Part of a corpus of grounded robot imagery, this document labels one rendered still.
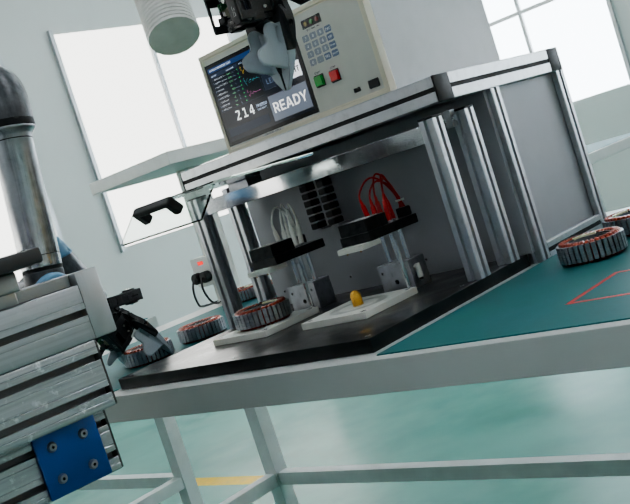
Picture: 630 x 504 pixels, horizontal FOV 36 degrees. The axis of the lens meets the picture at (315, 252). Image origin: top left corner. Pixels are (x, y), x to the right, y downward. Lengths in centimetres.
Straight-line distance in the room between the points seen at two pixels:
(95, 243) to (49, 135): 82
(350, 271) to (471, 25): 55
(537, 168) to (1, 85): 100
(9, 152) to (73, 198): 523
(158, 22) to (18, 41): 427
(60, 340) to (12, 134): 67
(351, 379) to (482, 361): 23
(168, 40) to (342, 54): 137
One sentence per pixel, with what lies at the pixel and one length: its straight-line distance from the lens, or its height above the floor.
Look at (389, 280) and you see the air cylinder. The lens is 180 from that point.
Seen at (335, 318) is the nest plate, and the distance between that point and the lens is 164.
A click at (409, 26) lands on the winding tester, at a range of 183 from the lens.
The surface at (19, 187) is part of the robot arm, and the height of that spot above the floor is 116.
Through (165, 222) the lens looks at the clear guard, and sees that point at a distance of 178.
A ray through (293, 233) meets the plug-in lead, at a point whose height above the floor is 93.
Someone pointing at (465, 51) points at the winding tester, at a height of 116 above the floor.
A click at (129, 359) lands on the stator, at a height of 77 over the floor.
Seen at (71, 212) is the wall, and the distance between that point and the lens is 706.
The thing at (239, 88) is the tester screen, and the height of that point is 123.
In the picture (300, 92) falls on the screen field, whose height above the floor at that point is 118.
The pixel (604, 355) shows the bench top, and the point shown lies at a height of 72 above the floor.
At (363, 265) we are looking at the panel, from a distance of 200.
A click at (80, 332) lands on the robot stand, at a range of 130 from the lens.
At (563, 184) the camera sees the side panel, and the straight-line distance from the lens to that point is 193.
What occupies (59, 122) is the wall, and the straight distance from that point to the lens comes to 720.
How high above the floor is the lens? 100
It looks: 4 degrees down
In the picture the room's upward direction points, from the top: 18 degrees counter-clockwise
